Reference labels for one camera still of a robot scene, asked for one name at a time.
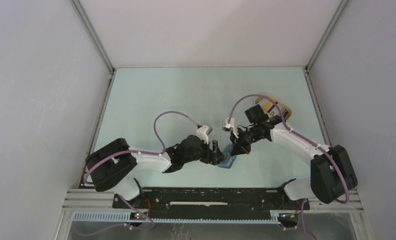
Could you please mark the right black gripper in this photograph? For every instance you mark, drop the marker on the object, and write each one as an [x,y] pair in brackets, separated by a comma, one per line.
[239,147]

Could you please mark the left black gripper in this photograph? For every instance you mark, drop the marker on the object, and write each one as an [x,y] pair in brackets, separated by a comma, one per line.
[213,157]

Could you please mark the blue card holder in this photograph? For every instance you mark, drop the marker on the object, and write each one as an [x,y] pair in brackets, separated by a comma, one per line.
[228,158]

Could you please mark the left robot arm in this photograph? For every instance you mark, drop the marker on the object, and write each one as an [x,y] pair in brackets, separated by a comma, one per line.
[108,168]

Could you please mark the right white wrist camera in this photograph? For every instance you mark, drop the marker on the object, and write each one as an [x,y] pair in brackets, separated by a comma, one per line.
[231,126]

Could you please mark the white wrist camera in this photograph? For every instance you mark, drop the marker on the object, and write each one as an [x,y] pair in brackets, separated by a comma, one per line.
[231,126]
[203,132]

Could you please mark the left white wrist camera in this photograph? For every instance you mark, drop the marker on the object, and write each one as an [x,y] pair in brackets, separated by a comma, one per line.
[203,132]

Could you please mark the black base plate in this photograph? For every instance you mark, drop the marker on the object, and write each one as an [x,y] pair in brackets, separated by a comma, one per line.
[215,203]

